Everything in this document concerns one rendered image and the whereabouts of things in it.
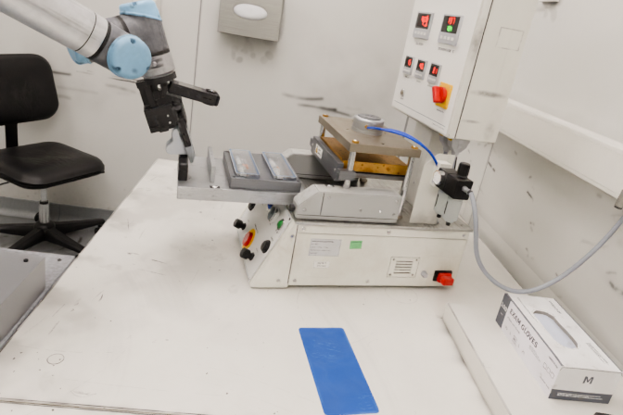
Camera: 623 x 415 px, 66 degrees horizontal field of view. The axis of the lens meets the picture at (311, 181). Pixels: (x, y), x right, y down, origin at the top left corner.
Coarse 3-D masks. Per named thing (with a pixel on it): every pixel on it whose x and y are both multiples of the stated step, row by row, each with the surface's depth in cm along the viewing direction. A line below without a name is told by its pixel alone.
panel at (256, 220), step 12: (264, 204) 128; (252, 216) 131; (264, 216) 124; (288, 216) 111; (240, 228) 134; (252, 228) 127; (264, 228) 120; (276, 228) 114; (240, 240) 130; (252, 240) 122; (264, 240) 116; (276, 240) 110; (264, 252) 112; (252, 264) 115; (252, 276) 112
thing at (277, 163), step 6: (264, 156) 123; (270, 156) 124; (276, 156) 125; (282, 156) 126; (270, 162) 119; (276, 162) 120; (282, 162) 121; (270, 168) 115; (276, 168) 116; (282, 168) 116; (288, 168) 117; (276, 174) 111; (282, 174) 112; (288, 174) 113; (294, 174) 113
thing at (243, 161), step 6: (234, 150) 123; (240, 150) 124; (246, 150) 125; (234, 156) 119; (240, 156) 120; (246, 156) 121; (234, 162) 114; (240, 162) 115; (246, 162) 116; (252, 162) 117; (240, 168) 111; (246, 168) 112; (252, 168) 113
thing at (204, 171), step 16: (208, 160) 118; (192, 176) 111; (208, 176) 112; (224, 176) 114; (192, 192) 105; (208, 192) 106; (224, 192) 107; (240, 192) 108; (256, 192) 109; (272, 192) 110; (288, 192) 112
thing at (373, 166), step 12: (336, 144) 125; (348, 156) 116; (360, 156) 118; (372, 156) 120; (384, 156) 122; (360, 168) 114; (372, 168) 115; (384, 168) 115; (396, 168) 116; (396, 180) 117
